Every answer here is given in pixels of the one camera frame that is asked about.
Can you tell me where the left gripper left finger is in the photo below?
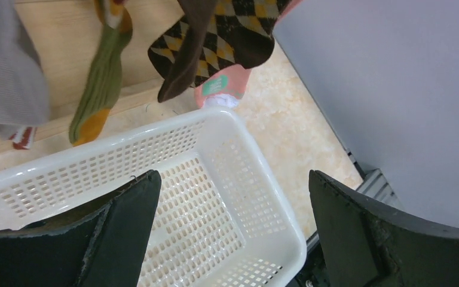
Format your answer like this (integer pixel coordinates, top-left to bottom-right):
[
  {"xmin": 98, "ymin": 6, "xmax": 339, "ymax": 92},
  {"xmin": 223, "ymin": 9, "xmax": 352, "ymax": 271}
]
[{"xmin": 0, "ymin": 170, "xmax": 161, "ymax": 286}]

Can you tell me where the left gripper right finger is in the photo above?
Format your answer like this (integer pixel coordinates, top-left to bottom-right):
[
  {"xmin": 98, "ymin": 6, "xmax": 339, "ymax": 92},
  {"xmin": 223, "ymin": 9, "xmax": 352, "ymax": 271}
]
[{"xmin": 308, "ymin": 170, "xmax": 459, "ymax": 286}]

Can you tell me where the green striped sock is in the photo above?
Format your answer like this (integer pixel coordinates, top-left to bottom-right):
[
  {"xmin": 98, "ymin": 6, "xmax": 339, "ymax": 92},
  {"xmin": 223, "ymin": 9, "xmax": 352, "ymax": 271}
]
[{"xmin": 68, "ymin": 1, "xmax": 133, "ymax": 146}]

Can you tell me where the wooden hanger rack frame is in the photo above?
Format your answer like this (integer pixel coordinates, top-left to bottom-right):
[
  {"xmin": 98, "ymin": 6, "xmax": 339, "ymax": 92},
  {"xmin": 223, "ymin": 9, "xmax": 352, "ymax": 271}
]
[{"xmin": 0, "ymin": 0, "xmax": 186, "ymax": 162}]

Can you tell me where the white plastic mesh basket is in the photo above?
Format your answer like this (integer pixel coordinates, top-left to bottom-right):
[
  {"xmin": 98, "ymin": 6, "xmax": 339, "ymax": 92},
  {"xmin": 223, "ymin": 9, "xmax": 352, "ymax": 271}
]
[{"xmin": 0, "ymin": 108, "xmax": 306, "ymax": 286}]

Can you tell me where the grey sock with red stripes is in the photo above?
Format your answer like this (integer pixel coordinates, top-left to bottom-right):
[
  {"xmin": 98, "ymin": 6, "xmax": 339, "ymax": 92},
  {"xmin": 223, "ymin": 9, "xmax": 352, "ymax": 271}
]
[{"xmin": 0, "ymin": 1, "xmax": 50, "ymax": 149}]

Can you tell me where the pink sock with green patches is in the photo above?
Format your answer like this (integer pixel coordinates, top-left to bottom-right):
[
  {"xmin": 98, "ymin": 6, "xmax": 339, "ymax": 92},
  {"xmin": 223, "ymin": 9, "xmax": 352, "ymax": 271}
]
[{"xmin": 194, "ymin": 1, "xmax": 301, "ymax": 108}]

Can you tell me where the brown yellow argyle sock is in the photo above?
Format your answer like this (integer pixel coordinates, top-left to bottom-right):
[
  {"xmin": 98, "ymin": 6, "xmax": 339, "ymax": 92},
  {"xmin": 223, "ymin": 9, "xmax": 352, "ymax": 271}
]
[{"xmin": 148, "ymin": 1, "xmax": 293, "ymax": 87}]

